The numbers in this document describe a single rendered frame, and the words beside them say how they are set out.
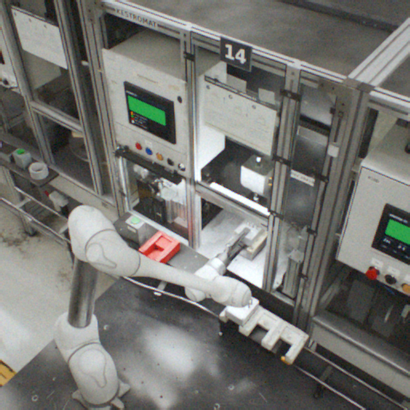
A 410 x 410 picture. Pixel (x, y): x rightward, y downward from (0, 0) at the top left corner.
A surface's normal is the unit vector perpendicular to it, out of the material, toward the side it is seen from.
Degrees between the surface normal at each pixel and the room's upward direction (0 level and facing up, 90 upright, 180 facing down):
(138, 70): 90
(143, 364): 0
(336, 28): 0
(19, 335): 0
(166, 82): 90
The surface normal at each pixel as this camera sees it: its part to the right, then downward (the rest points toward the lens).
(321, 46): 0.00, -0.71
